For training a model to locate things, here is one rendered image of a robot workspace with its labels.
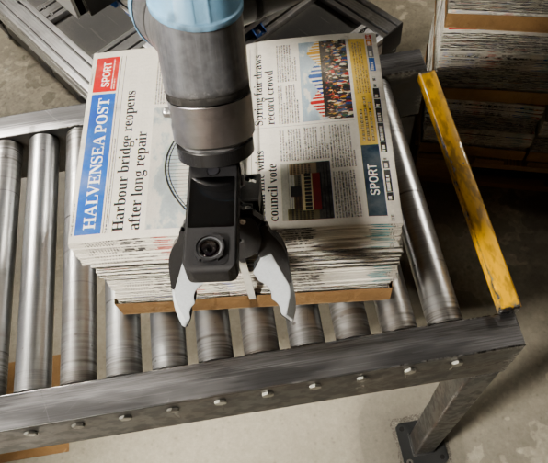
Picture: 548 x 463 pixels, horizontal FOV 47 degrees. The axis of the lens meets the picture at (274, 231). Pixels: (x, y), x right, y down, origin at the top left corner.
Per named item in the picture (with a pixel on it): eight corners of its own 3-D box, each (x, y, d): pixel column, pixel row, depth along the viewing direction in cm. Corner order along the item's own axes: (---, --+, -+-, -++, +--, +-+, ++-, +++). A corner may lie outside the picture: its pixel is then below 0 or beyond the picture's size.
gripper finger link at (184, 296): (192, 299, 71) (219, 235, 67) (185, 333, 66) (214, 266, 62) (166, 290, 71) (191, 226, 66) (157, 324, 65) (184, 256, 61)
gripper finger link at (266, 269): (313, 282, 70) (270, 220, 66) (315, 316, 65) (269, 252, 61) (289, 294, 71) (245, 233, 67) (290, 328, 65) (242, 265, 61)
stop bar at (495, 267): (435, 76, 106) (437, 68, 104) (521, 311, 85) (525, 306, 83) (416, 79, 106) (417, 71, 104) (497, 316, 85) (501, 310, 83)
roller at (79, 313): (99, 137, 112) (90, 118, 107) (102, 396, 89) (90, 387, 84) (72, 141, 112) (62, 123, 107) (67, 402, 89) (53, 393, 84)
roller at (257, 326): (243, 113, 112) (240, 95, 107) (282, 367, 89) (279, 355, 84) (215, 118, 112) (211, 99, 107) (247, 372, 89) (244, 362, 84)
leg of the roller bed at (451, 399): (429, 429, 155) (493, 337, 96) (436, 453, 152) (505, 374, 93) (406, 433, 155) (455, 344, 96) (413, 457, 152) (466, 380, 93)
